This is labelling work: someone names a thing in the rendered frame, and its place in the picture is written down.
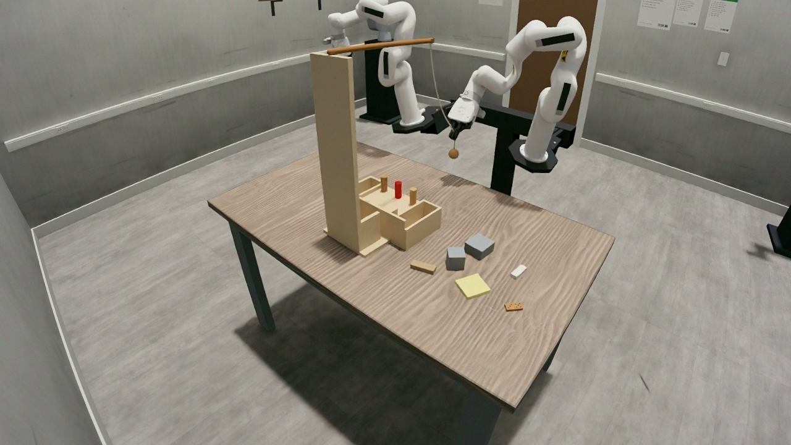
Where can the brown rectangular block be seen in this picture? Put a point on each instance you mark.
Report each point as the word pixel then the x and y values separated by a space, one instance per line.
pixel 424 267

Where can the pale yellow flat square tile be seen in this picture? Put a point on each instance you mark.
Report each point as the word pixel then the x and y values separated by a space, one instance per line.
pixel 472 286

